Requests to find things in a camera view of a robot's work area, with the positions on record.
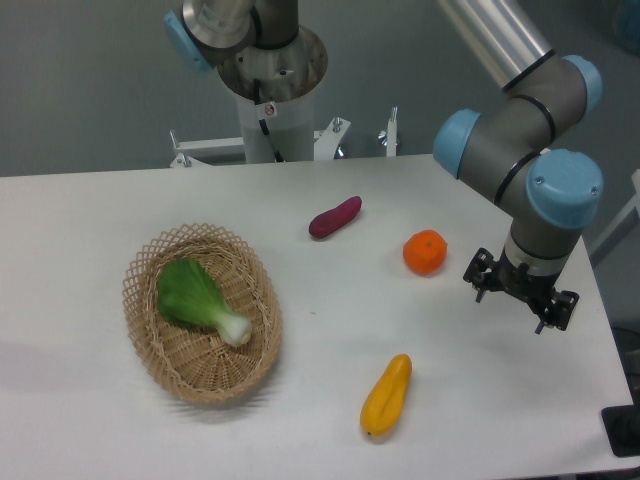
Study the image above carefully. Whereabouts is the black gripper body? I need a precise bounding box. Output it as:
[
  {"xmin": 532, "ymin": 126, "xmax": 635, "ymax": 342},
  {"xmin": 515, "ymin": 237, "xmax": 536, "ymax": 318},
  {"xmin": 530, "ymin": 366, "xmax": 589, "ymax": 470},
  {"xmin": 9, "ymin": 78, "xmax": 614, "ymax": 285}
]
[{"xmin": 485, "ymin": 255, "xmax": 559, "ymax": 311}]

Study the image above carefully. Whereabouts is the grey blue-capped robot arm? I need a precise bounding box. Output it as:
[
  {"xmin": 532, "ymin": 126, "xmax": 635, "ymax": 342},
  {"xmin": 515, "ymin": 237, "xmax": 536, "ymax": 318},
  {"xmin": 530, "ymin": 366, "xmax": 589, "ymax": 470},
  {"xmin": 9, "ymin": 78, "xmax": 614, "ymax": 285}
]
[{"xmin": 163, "ymin": 1, "xmax": 603, "ymax": 330}]

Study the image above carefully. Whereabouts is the green bok choy toy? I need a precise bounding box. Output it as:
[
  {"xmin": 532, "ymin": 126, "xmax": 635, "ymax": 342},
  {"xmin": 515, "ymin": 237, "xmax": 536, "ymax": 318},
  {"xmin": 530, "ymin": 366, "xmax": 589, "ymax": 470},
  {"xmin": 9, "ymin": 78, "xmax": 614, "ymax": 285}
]
[{"xmin": 156, "ymin": 258, "xmax": 253, "ymax": 347}]

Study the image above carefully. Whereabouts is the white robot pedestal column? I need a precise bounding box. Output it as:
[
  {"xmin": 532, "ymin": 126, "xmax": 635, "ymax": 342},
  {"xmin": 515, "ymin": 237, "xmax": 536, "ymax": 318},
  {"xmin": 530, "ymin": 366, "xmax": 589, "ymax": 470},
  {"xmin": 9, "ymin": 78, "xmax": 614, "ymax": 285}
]
[{"xmin": 235, "ymin": 94, "xmax": 315, "ymax": 164}]

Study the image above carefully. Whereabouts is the purple sweet potato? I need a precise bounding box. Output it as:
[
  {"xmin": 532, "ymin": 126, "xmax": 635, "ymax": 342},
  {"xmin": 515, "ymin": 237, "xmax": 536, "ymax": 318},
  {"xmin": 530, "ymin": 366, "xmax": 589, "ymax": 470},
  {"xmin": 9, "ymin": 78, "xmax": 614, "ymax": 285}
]
[{"xmin": 308, "ymin": 196, "xmax": 362, "ymax": 240}]

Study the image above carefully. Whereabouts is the woven wicker basket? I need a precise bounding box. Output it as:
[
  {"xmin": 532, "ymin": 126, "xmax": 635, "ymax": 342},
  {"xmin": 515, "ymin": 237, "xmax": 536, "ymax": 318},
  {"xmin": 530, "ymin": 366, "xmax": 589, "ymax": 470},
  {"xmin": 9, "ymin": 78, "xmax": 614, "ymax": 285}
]
[{"xmin": 123, "ymin": 224, "xmax": 282, "ymax": 404}]

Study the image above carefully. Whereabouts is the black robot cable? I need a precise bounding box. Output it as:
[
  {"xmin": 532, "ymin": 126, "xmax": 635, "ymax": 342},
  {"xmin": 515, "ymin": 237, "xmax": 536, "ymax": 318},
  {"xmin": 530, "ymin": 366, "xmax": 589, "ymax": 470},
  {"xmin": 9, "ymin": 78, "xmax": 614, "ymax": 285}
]
[{"xmin": 252, "ymin": 79, "xmax": 285, "ymax": 164}]

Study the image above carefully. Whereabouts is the yellow papaya toy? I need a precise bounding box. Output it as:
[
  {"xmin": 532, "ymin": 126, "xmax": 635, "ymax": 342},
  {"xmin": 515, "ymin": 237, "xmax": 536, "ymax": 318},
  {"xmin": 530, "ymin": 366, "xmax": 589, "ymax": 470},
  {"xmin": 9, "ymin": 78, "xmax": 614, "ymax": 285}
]
[{"xmin": 360, "ymin": 354, "xmax": 413, "ymax": 437}]

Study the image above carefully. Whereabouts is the blue object top right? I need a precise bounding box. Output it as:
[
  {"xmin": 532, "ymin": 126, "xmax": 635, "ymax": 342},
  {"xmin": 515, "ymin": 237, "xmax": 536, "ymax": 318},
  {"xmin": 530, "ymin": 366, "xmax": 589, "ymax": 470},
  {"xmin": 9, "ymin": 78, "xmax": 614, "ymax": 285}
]
[{"xmin": 612, "ymin": 0, "xmax": 640, "ymax": 54}]

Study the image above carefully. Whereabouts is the white frame at right edge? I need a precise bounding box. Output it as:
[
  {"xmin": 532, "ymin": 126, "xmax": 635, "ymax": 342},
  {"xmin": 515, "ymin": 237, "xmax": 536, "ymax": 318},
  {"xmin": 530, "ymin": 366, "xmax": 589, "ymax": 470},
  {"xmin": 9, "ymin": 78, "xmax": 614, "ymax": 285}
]
[{"xmin": 589, "ymin": 170, "xmax": 639, "ymax": 267}]

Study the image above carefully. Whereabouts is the black device at table edge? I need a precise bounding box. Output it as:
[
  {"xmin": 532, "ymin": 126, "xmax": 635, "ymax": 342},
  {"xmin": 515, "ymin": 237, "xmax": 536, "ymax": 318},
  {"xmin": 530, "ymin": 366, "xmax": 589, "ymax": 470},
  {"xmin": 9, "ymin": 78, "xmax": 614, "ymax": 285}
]
[{"xmin": 601, "ymin": 405, "xmax": 640, "ymax": 458}]

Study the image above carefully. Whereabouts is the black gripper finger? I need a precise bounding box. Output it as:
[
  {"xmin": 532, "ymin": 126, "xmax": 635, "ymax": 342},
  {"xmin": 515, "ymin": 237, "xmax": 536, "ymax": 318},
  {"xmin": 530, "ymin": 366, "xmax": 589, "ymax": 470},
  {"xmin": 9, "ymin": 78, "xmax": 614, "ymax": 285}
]
[
  {"xmin": 463, "ymin": 248, "xmax": 496, "ymax": 303},
  {"xmin": 533, "ymin": 290, "xmax": 580, "ymax": 335}
]

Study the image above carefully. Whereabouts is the orange tangerine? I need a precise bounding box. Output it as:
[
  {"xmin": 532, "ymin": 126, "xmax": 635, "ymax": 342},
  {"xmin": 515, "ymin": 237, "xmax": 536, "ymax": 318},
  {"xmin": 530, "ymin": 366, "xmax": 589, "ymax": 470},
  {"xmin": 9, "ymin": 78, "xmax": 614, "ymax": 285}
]
[{"xmin": 402, "ymin": 230, "xmax": 448, "ymax": 276}]

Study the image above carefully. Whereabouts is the white metal base frame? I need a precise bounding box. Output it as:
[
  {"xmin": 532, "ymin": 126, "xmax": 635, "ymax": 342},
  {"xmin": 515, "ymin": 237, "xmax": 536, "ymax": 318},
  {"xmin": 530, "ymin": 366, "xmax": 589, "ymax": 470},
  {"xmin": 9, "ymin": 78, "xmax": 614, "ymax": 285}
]
[{"xmin": 168, "ymin": 106, "xmax": 403, "ymax": 169}]

